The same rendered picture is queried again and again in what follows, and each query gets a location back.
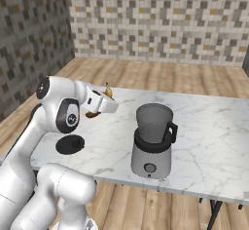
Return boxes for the yellow brown banana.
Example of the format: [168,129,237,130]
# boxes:
[85,81,114,119]

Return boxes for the grey blender with black handle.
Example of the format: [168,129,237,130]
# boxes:
[130,102,179,180]

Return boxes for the white marble table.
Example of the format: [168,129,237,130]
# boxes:
[29,86,249,230]

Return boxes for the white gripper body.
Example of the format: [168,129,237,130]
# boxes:
[96,95,120,114]

